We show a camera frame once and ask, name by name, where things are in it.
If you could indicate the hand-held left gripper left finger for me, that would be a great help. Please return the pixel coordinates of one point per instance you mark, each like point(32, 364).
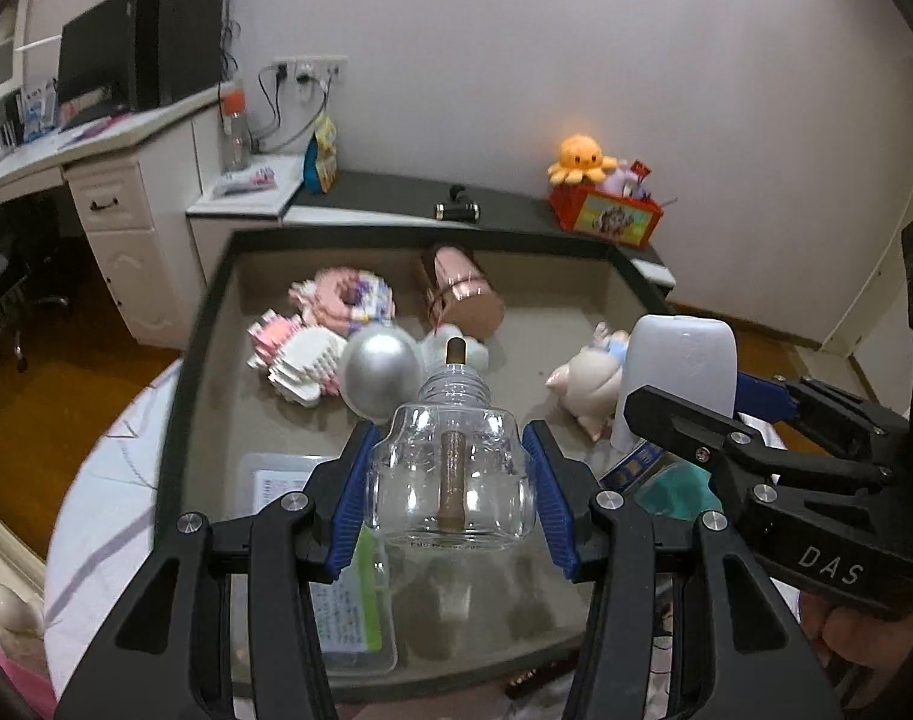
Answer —
point(348, 495)

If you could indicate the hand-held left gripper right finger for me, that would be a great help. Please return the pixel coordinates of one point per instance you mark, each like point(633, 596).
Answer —
point(554, 495)

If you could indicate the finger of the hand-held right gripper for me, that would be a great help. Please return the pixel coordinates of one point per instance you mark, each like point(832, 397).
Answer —
point(760, 394)
point(674, 412)

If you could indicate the blue box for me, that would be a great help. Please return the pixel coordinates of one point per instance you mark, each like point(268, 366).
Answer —
point(636, 465)

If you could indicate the clear glass bottle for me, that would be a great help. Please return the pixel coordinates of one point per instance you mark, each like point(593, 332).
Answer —
point(426, 480)

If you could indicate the pig doll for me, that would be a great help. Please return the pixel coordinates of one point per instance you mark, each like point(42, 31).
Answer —
point(588, 382)

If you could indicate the pink and white block toy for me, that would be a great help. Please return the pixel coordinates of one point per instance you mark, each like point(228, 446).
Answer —
point(299, 360)

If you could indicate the dark tray box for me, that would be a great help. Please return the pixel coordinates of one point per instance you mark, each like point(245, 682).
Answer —
point(524, 330)

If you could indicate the rose gold metal cup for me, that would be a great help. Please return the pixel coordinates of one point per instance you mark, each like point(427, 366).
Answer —
point(464, 289)

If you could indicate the person's right hand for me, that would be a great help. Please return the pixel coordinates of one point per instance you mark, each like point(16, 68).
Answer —
point(861, 645)

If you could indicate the teal case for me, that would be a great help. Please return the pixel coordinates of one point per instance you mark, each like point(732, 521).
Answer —
point(674, 491)

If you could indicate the clear plastic packet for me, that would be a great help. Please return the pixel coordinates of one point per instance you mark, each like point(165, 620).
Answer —
point(336, 615)

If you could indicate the silver ball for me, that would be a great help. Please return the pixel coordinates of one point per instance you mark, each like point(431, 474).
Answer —
point(378, 371)

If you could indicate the red storage box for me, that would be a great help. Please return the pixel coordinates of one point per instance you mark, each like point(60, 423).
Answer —
point(610, 216)

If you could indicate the purple plush toy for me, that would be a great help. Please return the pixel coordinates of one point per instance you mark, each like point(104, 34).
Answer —
point(621, 181)

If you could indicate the small red packet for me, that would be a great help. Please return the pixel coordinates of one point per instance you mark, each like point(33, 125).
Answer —
point(639, 169)

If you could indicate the orange octopus plush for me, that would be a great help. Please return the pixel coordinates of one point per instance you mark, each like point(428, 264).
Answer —
point(580, 157)

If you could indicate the low dark-topped cabinet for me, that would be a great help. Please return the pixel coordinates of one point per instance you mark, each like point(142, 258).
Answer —
point(396, 199)

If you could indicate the pink printed packet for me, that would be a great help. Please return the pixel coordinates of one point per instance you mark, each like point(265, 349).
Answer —
point(246, 180)

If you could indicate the white desk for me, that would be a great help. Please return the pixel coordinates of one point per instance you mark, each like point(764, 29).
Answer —
point(126, 240)

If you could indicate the yellow-green snack bag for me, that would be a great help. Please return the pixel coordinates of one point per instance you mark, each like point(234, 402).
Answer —
point(321, 157)

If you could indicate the orange-capped plastic bottle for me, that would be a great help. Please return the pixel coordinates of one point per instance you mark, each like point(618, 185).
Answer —
point(234, 127)

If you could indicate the black office chair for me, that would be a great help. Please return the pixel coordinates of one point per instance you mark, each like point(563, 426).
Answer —
point(6, 274)

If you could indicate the black computer tower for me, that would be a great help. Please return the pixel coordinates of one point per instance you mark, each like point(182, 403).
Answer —
point(175, 45)

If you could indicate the blue and white carton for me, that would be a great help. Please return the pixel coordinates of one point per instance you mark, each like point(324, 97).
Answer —
point(36, 109)

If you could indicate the black computer monitor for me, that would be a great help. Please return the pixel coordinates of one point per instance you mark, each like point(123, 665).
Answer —
point(89, 52)

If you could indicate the white bed frame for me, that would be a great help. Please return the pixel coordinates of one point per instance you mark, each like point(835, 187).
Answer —
point(10, 607)

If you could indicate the white wall power strip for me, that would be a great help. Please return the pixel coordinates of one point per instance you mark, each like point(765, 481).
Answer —
point(310, 66)

